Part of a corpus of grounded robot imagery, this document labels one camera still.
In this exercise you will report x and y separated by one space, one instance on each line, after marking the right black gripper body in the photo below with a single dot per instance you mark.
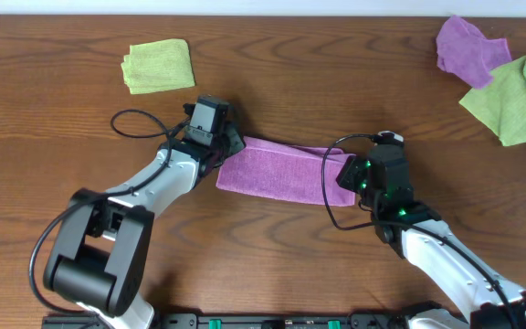
351 175

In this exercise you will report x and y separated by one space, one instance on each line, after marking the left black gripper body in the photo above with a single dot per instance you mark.
232 140

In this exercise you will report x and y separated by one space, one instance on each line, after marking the purple cloth with white tag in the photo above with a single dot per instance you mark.
290 173

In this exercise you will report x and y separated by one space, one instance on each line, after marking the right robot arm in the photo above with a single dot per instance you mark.
419 235

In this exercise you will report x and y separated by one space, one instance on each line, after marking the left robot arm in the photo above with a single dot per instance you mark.
99 254

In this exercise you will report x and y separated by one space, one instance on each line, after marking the folded green cloth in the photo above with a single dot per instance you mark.
158 66

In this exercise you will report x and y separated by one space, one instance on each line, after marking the purple cloth at top right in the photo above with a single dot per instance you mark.
465 52

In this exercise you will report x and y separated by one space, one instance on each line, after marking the crumpled green cloth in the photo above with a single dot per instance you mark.
501 106

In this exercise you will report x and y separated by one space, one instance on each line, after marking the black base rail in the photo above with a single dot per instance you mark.
288 321

